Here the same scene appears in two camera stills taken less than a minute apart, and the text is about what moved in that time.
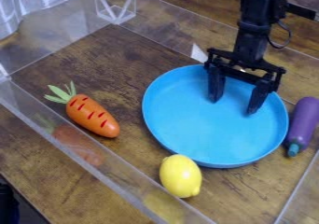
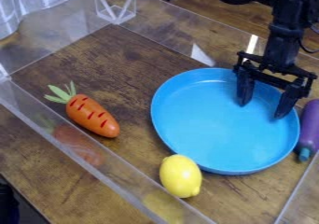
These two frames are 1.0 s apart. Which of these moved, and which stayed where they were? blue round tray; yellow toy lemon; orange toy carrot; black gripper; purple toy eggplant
Moved: blue round tray; purple toy eggplant; black gripper
Stayed: orange toy carrot; yellow toy lemon
